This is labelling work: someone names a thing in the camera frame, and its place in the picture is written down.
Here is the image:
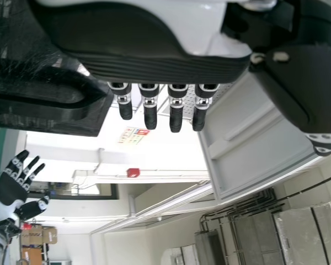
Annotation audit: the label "cardboard box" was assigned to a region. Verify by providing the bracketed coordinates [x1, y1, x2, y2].
[41, 226, 57, 245]
[21, 225, 42, 246]

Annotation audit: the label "white framed partition panel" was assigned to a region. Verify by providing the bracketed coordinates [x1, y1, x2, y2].
[197, 70, 322, 201]

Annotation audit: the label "black wall pipes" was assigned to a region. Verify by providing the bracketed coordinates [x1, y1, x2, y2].
[200, 187, 285, 232]

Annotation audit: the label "black oven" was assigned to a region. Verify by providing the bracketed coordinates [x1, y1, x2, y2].
[0, 0, 115, 138]

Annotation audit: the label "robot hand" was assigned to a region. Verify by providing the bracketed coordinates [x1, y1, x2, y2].
[30, 0, 331, 157]
[0, 150, 52, 235]

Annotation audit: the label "safety sign sticker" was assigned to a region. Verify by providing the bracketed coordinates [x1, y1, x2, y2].
[116, 126, 150, 146]

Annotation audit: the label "plastic wrapped metal cabinet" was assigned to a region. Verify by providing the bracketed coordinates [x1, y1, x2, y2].
[273, 200, 331, 265]

